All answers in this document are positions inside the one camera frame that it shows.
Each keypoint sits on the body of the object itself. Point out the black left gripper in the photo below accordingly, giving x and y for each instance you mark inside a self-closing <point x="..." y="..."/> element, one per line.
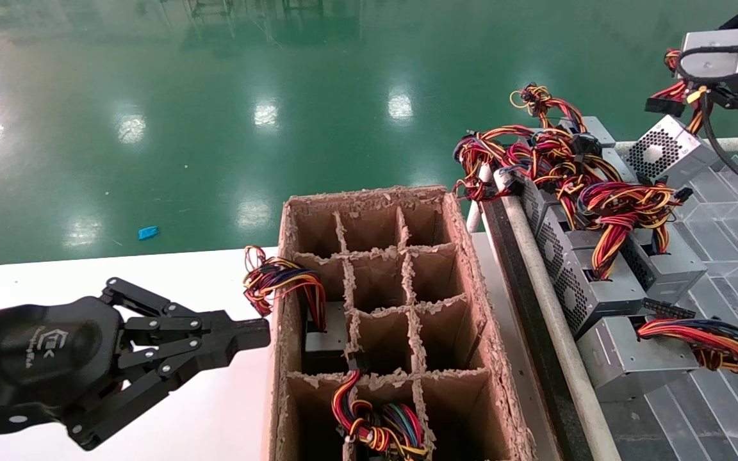
<point x="42" y="358"/>

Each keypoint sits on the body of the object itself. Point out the small blue scrap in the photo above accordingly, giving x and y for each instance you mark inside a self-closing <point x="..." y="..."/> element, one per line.
<point x="148" y="232"/>

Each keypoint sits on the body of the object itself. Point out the clear plastic ridged tray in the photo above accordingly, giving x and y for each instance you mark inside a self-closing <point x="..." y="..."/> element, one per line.
<point x="728" y="256"/>

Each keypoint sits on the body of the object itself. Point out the brown cardboard box with dividers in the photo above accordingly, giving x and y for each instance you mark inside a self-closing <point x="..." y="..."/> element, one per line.
<point x="375" y="282"/>

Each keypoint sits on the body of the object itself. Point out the long white conveyor pipe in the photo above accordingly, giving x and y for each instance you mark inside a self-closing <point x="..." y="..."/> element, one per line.
<point x="561" y="339"/>

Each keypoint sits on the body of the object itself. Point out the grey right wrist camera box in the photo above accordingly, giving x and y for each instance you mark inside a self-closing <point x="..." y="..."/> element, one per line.
<point x="715" y="57"/>

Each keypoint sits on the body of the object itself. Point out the short white pipe post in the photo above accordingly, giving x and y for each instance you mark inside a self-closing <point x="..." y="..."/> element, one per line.
<point x="473" y="218"/>

